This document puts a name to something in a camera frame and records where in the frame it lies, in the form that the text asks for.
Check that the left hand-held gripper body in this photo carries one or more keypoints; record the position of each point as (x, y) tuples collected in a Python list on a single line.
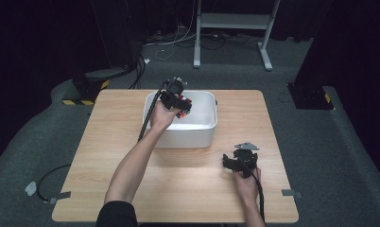
[(174, 93)]

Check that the black stand base striped edge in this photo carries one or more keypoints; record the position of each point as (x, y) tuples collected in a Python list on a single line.
[(311, 96), (89, 86)]

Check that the white plastic storage box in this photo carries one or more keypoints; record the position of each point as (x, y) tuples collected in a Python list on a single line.
[(197, 126)]

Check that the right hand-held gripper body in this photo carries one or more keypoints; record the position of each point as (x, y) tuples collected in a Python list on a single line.
[(245, 157)]

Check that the person's left hand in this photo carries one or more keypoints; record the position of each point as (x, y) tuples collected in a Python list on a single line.
[(161, 118)]

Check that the grey tape strip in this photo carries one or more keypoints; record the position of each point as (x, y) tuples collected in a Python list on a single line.
[(60, 196), (291, 193)]

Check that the person's right hand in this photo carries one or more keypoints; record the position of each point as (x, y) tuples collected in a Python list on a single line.
[(246, 187)]

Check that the black sleeve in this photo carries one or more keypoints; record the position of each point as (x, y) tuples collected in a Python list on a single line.
[(117, 214)]

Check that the multicoloured puzzle cube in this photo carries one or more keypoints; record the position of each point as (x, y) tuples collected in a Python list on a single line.
[(185, 111)]

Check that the white metal stand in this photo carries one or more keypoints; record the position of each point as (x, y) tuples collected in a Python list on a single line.
[(235, 21)]

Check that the yellow black striped tape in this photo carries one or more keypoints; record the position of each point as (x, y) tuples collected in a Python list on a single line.
[(78, 102)]

